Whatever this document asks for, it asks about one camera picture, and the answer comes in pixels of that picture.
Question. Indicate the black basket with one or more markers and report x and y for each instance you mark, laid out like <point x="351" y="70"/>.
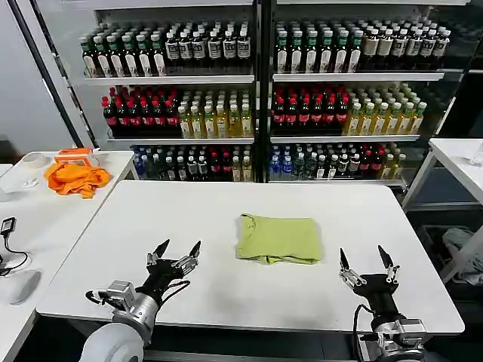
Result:
<point x="430" y="241"/>

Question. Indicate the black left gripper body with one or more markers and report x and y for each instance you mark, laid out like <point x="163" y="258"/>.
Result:
<point x="160" y="277"/>

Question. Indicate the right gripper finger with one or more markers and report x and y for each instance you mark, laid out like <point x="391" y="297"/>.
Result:
<point x="388" y="262"/>
<point x="346" y="269"/>

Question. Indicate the white tape roll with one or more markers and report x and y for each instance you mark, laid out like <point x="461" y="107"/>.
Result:
<point x="36" y="161"/>

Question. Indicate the white computer mouse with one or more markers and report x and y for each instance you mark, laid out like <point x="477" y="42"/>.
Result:
<point x="24" y="286"/>

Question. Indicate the white side table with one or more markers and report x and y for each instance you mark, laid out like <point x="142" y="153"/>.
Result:
<point x="41" y="226"/>
<point x="456" y="166"/>

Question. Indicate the light green shirt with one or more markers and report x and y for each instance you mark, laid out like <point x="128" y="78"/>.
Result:
<point x="279" y="239"/>

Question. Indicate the black power adapter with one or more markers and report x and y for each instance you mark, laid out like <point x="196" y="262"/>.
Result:
<point x="8" y="226"/>

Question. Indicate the black slanted pole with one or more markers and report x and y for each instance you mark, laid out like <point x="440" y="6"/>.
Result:
<point x="45" y="71"/>
<point x="66" y="71"/>

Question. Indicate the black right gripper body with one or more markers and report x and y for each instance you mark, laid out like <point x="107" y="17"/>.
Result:
<point x="379" y="292"/>

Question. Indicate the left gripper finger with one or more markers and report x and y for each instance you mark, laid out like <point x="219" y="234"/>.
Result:
<point x="190" y="257"/>
<point x="158" y="252"/>

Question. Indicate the orange and white box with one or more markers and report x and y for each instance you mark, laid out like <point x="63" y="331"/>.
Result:
<point x="74" y="154"/>

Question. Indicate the shelf of bottles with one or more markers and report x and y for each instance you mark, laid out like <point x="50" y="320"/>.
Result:
<point x="170" y="94"/>
<point x="351" y="94"/>

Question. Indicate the orange cloth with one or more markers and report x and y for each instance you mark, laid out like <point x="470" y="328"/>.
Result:
<point x="75" y="179"/>

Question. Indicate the grey cloth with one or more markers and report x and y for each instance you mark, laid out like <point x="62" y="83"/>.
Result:
<point x="458" y="241"/>

